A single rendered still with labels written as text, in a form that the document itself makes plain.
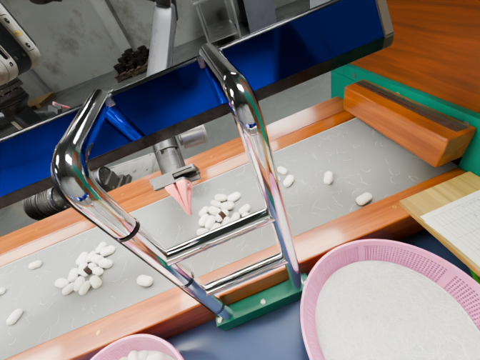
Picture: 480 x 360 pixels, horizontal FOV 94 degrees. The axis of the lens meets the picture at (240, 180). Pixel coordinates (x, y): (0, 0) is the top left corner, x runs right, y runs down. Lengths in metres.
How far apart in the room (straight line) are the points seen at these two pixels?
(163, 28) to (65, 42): 7.25
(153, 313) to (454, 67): 0.72
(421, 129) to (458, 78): 0.10
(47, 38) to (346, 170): 7.90
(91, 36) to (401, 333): 7.66
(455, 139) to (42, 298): 0.97
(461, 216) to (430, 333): 0.20
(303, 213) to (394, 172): 0.24
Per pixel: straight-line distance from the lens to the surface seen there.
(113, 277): 0.67
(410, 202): 0.53
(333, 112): 0.79
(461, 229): 0.52
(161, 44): 0.71
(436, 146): 0.56
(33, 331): 0.77
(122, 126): 0.33
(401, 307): 0.48
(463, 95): 0.60
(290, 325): 0.52
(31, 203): 1.13
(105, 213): 0.23
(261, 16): 5.66
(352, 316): 0.46
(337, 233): 0.48
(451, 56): 0.60
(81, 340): 0.62
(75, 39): 7.84
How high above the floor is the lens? 1.18
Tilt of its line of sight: 43 degrees down
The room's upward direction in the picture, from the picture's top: 22 degrees counter-clockwise
